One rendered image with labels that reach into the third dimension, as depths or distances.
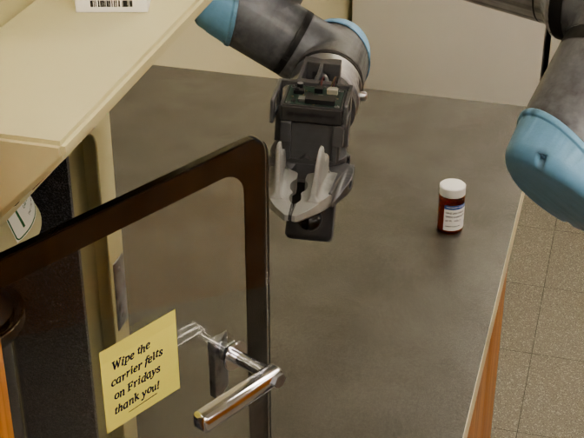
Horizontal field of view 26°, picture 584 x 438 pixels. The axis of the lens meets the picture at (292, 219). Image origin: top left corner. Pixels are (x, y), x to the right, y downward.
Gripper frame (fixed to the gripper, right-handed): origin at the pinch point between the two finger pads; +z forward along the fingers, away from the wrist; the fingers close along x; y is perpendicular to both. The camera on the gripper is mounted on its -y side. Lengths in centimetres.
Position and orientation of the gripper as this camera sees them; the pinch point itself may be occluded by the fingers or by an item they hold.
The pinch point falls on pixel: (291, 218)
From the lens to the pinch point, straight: 110.2
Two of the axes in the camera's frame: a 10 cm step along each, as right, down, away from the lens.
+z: -1.4, 4.8, -8.6
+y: 0.4, -8.7, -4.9
